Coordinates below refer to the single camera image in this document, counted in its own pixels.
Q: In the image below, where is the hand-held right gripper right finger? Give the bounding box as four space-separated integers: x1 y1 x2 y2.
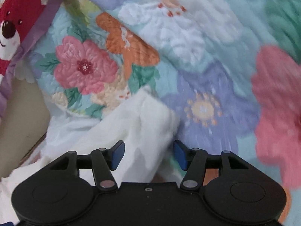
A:
173 140 250 191

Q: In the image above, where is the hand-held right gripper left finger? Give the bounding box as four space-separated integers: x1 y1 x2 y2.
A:
46 140 125 192

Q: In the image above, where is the cream white garment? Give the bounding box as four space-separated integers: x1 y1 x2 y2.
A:
0 86 181 225

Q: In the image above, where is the floral quilt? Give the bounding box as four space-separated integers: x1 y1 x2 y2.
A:
29 0 301 217

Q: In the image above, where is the red bear pillow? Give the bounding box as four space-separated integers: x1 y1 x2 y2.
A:
0 0 69 119

